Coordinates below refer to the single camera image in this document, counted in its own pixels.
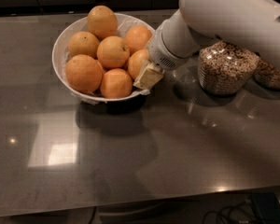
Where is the white bowl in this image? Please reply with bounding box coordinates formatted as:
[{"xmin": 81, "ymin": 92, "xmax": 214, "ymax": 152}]
[{"xmin": 51, "ymin": 12, "xmax": 161, "ymax": 105}]

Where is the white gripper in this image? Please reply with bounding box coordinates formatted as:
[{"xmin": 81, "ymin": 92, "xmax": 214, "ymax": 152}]
[{"xmin": 133, "ymin": 19, "xmax": 190, "ymax": 90}]

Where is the white paper bowl liner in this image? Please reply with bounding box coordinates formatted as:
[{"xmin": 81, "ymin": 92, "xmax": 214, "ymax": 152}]
[{"xmin": 63, "ymin": 13, "xmax": 157, "ymax": 105}]

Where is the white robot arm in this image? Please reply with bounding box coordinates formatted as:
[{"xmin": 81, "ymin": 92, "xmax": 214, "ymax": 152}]
[{"xmin": 134, "ymin": 0, "xmax": 280, "ymax": 90}]

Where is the black power adapter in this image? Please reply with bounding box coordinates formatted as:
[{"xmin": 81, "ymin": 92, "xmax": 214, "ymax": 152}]
[{"xmin": 250, "ymin": 193, "xmax": 280, "ymax": 224}]

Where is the back right glass jar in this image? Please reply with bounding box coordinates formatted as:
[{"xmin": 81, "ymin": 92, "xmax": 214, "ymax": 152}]
[{"xmin": 254, "ymin": 60, "xmax": 280, "ymax": 90}]

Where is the left front large orange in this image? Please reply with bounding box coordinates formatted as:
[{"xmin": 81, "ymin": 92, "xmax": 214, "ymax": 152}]
[{"xmin": 65, "ymin": 54, "xmax": 103, "ymax": 93}]

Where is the front glass cereal jar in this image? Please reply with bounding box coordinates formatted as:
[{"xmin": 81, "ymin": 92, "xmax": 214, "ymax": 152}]
[{"xmin": 198, "ymin": 41, "xmax": 259, "ymax": 96}]

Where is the front peeled-look orange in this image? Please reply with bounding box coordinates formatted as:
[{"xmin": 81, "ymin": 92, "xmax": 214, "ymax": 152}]
[{"xmin": 100, "ymin": 68, "xmax": 133, "ymax": 99}]

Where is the black cable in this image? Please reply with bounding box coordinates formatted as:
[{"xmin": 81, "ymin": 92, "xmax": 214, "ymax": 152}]
[{"xmin": 202, "ymin": 201, "xmax": 259, "ymax": 224}]

